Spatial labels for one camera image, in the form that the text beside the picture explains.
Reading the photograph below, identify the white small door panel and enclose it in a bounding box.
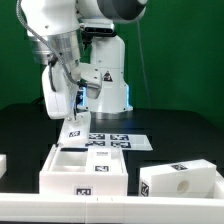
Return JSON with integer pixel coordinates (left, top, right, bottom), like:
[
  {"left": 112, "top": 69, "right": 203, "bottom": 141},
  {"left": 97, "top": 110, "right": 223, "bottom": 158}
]
[{"left": 58, "top": 112, "right": 91, "bottom": 148}]

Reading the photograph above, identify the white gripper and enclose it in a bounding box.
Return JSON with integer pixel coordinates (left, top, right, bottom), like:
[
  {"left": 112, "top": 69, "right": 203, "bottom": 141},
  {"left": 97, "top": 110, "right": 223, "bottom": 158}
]
[{"left": 42, "top": 63, "right": 77, "bottom": 122}]

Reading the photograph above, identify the grey braided camera cable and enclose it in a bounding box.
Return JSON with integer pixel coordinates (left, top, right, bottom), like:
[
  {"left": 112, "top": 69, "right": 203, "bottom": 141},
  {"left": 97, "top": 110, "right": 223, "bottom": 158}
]
[{"left": 15, "top": 0, "right": 83, "bottom": 93}]

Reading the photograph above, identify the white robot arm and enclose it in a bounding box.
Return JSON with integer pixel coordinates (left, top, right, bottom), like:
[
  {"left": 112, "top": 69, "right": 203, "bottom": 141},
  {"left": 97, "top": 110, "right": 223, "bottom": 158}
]
[{"left": 16, "top": 0, "right": 148, "bottom": 119}]

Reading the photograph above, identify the white cabinet top block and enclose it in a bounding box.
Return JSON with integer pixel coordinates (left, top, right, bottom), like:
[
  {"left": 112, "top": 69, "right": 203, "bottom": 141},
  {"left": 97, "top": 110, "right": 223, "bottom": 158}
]
[{"left": 138, "top": 159, "right": 216, "bottom": 198}]

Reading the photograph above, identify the white block at left edge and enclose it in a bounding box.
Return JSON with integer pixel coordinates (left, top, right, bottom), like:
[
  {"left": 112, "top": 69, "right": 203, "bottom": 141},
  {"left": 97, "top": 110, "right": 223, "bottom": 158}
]
[{"left": 0, "top": 154, "right": 7, "bottom": 179}]

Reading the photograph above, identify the white cabinet door panel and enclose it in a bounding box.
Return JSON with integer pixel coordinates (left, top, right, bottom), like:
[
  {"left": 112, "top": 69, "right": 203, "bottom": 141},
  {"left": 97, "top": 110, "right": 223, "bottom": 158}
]
[{"left": 85, "top": 147, "right": 125, "bottom": 174}]

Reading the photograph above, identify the white cabinet body box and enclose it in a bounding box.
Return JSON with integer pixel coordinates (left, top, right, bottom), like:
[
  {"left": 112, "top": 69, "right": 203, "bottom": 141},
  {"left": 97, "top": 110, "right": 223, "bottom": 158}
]
[{"left": 39, "top": 145, "right": 128, "bottom": 196}]

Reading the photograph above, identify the white flat marker plate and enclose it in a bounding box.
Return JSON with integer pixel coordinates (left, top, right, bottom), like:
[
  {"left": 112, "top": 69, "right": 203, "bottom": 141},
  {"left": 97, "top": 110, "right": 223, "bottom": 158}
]
[{"left": 86, "top": 133, "right": 153, "bottom": 151}]

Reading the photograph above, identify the white front rail bar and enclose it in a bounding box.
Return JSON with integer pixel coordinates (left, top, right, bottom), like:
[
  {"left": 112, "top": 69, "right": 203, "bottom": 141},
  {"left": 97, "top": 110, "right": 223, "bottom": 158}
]
[{"left": 0, "top": 171, "right": 224, "bottom": 224}]

